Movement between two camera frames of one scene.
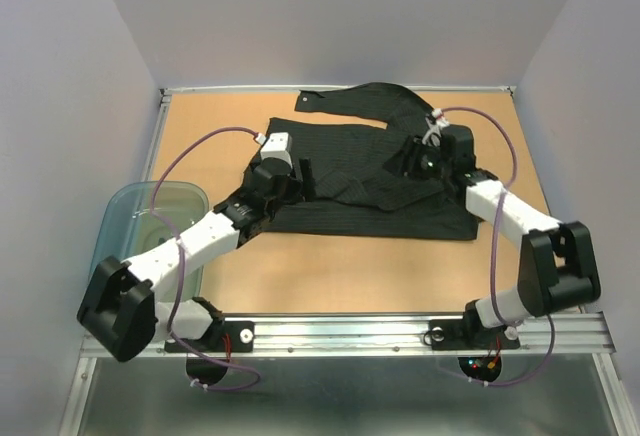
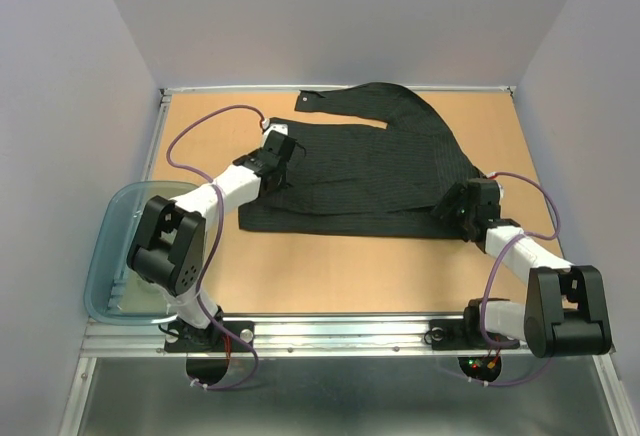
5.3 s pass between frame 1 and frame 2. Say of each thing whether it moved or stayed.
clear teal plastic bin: stayed
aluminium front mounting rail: stayed
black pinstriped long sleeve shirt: stayed
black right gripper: moved
